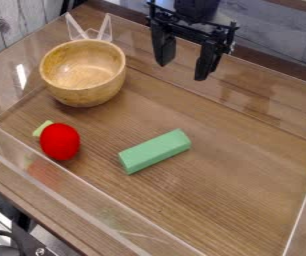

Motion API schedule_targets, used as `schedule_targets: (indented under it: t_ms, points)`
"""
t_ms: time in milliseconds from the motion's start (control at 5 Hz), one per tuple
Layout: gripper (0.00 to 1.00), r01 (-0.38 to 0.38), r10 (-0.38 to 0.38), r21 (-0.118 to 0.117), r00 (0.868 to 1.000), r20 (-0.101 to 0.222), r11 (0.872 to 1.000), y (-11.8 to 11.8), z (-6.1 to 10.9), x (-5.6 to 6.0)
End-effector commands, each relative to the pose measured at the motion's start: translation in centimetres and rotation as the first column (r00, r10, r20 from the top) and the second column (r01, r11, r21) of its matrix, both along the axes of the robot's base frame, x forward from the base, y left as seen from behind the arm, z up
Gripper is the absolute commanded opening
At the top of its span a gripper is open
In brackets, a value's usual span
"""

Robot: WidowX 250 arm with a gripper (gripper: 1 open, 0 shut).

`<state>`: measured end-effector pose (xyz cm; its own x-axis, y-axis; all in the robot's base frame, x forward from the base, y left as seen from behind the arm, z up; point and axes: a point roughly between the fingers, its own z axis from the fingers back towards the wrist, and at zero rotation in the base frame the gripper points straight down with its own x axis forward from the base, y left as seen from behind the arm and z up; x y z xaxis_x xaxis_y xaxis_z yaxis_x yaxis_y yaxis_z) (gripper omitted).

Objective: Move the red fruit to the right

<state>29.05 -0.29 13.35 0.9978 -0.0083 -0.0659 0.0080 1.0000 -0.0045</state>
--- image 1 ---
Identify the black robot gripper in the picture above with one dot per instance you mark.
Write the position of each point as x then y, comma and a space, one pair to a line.
200, 18

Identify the red plush fruit green leaf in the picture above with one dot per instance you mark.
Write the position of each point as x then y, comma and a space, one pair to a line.
58, 140

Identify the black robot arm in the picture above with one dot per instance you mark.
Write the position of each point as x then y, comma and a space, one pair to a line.
192, 20

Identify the light wooden bowl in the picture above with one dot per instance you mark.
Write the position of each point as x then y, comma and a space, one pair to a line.
84, 72

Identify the green rectangular foam block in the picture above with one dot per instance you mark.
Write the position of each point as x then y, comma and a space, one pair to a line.
153, 151

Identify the black metal stand base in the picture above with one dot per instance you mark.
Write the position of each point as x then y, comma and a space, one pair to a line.
30, 246

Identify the clear acrylic corner bracket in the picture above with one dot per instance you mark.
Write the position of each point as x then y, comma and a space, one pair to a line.
77, 33

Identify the clear acrylic tray enclosure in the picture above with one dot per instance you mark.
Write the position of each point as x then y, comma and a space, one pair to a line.
228, 198

